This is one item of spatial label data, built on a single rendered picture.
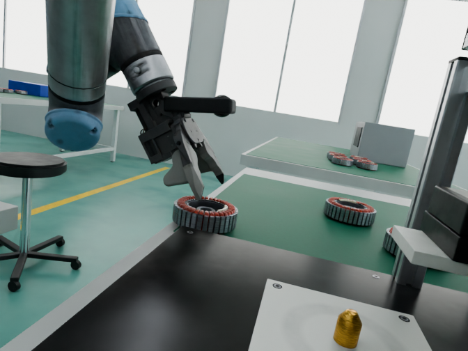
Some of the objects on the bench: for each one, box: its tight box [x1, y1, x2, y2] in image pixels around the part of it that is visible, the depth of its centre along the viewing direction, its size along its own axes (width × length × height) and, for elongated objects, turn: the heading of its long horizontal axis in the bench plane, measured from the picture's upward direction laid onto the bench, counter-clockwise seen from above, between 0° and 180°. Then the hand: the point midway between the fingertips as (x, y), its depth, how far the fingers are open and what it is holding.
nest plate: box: [248, 279, 432, 351], centre depth 29 cm, size 15×15×1 cm
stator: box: [172, 196, 238, 234], centre depth 59 cm, size 11×11×4 cm
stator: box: [323, 197, 377, 226], centre depth 78 cm, size 11×11×4 cm
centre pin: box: [333, 309, 362, 349], centre depth 28 cm, size 2×2×3 cm
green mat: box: [173, 173, 468, 293], centre depth 75 cm, size 94×61×1 cm, turn 39°
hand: (216, 190), depth 58 cm, fingers open, 14 cm apart
